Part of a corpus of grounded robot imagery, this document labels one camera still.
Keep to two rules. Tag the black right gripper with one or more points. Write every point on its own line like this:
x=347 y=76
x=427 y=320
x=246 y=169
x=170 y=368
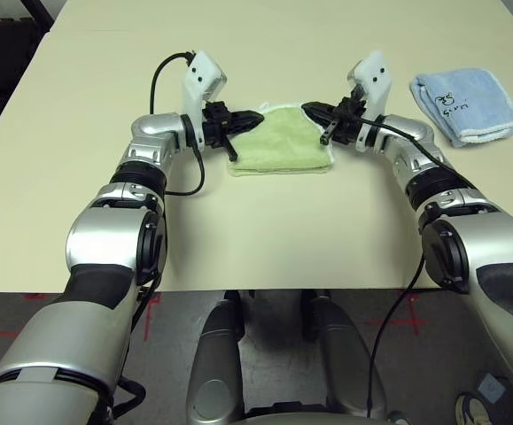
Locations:
x=349 y=121

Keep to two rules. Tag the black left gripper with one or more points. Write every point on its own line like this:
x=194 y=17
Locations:
x=216 y=126

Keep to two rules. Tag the green towel white trim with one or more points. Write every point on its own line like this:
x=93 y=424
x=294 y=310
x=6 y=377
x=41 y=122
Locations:
x=282 y=141

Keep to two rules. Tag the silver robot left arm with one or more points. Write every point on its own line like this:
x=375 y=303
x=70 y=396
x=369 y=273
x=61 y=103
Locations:
x=105 y=248

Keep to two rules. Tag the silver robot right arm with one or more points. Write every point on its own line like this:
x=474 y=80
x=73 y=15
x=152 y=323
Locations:
x=468 y=212

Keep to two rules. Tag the light blue folded towel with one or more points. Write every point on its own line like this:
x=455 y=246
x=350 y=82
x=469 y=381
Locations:
x=468 y=102

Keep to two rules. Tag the grey robot right leg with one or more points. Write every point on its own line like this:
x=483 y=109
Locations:
x=349 y=354

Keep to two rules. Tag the pale robot waist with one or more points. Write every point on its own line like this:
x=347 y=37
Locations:
x=305 y=419

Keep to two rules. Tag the white blue sneaker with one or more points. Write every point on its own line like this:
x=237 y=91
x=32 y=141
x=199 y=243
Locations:
x=473 y=409
x=398 y=418

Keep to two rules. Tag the small blue floor object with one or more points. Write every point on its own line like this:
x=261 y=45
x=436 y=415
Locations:
x=490 y=387

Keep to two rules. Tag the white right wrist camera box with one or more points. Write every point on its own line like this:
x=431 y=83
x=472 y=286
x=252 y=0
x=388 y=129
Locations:
x=373 y=79

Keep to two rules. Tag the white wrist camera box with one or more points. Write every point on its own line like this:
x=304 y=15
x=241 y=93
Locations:
x=373 y=79
x=200 y=79

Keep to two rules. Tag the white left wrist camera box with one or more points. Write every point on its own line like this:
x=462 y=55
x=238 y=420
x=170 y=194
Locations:
x=200 y=79

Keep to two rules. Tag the black metal frame bar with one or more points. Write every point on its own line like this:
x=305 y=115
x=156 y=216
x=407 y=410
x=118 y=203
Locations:
x=41 y=13

